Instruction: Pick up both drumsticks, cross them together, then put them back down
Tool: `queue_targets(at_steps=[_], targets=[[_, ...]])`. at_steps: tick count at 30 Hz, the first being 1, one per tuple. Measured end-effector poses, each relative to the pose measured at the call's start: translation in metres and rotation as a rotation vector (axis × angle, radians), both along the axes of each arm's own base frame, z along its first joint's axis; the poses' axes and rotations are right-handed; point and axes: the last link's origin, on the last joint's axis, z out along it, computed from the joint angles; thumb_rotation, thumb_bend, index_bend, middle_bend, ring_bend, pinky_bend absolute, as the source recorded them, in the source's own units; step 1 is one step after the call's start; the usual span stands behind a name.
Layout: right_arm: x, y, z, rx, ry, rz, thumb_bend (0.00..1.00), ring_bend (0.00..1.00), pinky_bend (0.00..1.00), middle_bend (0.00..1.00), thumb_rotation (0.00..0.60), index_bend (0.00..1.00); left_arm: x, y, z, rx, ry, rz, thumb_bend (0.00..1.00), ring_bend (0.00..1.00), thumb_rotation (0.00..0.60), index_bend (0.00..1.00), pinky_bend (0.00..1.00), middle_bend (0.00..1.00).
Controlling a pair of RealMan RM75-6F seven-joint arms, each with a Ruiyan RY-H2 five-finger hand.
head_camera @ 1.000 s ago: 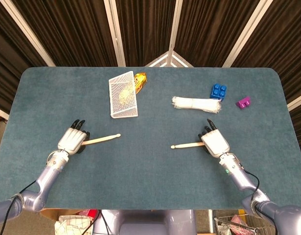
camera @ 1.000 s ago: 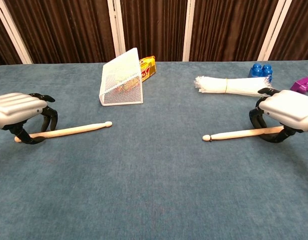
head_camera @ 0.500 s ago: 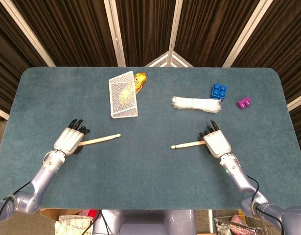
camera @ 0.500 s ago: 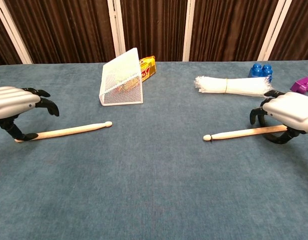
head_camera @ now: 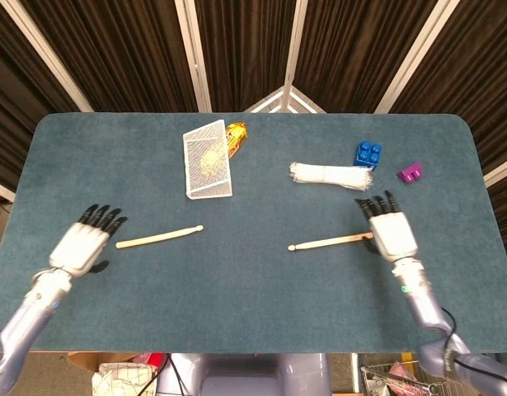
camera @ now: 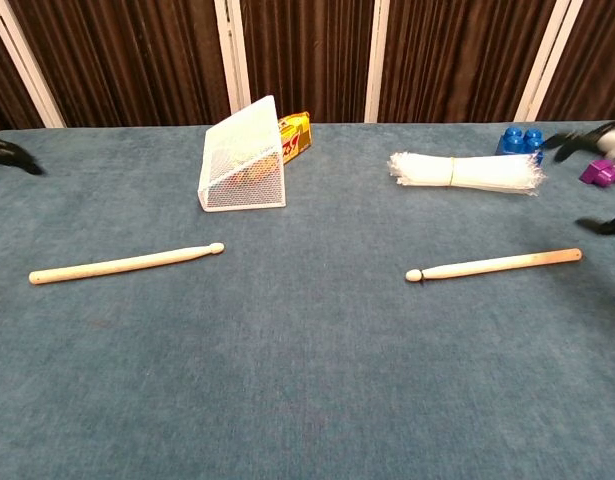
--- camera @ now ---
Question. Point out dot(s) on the yellow rubber band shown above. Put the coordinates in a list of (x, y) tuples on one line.
[(453, 172)]

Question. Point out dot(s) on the blue building block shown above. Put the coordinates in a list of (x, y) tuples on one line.
[(519, 140)]

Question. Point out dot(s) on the teal blue table mat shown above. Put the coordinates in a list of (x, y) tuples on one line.
[(287, 350)]

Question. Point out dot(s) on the yellow snack package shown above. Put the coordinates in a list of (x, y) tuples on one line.
[(297, 135)]

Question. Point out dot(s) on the pale wooden drumstick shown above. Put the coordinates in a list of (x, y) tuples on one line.
[(127, 262)]

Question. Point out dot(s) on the white partition frame post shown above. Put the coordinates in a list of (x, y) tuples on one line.
[(232, 50), (31, 75), (543, 60), (378, 60)]

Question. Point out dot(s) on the dark brown pleated curtain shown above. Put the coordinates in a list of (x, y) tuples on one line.
[(137, 60)]

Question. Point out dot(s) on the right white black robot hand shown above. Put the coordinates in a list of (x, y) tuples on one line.
[(614, 142)]

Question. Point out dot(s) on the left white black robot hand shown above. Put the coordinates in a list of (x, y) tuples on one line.
[(9, 152)]

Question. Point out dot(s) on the orange yellow small packet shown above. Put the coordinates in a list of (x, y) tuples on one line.
[(257, 170)]

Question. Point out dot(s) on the purple building block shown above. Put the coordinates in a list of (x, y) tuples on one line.
[(599, 175)]

